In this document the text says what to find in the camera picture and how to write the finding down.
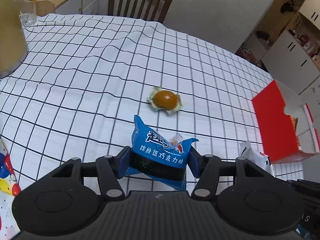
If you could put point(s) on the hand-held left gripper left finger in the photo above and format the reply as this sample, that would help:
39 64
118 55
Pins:
124 160

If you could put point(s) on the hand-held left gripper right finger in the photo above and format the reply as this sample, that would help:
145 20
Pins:
193 164

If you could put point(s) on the blue snack packet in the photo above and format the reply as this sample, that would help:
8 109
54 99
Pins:
157 152

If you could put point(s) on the red and white cardboard box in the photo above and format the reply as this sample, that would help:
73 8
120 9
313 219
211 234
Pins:
270 120

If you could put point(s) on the white snack packet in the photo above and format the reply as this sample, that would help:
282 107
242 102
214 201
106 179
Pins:
255 155

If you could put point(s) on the packaged braised egg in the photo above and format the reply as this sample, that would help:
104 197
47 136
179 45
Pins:
163 98

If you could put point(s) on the orange snack bag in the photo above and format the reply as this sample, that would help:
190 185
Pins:
294 121

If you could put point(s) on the white checkered tablecloth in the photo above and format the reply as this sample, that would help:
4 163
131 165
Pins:
87 67

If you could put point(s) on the balloon printed bag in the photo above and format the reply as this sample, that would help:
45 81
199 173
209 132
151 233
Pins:
7 180

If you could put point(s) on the row of shoes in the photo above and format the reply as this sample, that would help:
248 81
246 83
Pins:
250 55

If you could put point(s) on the wooden entry cabinet white doors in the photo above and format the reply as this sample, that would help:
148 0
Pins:
285 52

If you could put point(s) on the black item on bench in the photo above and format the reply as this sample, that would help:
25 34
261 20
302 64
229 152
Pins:
262 36

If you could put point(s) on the clear drinking glass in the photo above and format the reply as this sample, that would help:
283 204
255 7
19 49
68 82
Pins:
28 17

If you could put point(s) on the cream electric kettle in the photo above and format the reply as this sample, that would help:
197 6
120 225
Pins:
10 30

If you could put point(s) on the black hanging bag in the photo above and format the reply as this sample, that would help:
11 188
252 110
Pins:
287 7

